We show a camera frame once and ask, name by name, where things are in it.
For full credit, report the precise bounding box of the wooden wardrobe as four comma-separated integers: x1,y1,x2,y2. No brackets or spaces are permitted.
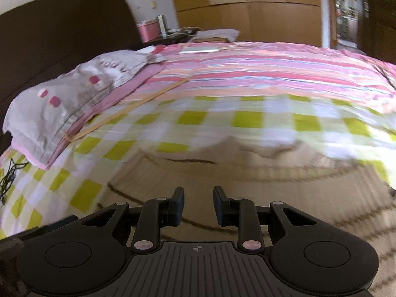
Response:
167,0,329,49

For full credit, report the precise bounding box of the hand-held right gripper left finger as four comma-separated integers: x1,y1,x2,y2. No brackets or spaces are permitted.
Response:
79,186,185,253

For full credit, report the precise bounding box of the pink storage box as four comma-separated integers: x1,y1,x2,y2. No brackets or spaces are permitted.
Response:
137,19,162,43

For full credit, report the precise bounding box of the grey pillow with pink print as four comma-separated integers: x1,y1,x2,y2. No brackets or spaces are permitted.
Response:
2,49,168,166

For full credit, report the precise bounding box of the white flat book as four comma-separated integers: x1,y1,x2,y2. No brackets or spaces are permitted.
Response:
179,45,221,54

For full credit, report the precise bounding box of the dark nightstand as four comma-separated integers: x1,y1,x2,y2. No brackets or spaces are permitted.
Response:
142,33,193,50

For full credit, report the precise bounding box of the grey folded cloth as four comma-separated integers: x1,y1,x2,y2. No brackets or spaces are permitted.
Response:
193,28,241,43

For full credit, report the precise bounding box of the dark brown headboard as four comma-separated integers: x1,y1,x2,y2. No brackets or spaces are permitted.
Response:
0,0,143,116

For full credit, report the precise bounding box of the yellow-green checked bed sheet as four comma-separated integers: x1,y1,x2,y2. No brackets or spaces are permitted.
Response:
0,94,396,239

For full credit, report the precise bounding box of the black cable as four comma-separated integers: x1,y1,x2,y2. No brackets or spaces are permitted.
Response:
0,157,29,205

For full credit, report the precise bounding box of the brown wooden door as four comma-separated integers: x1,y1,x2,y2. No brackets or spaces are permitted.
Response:
358,0,396,66

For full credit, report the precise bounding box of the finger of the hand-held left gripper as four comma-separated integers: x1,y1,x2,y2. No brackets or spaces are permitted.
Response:
19,215,78,240

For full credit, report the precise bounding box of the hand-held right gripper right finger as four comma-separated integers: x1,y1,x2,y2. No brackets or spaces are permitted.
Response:
213,185,320,253

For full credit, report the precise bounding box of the pink striped blanket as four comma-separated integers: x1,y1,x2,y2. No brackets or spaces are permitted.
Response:
118,40,396,116

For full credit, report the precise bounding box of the beige brown-striped knit sweater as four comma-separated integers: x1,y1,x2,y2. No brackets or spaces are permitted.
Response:
96,136,396,297

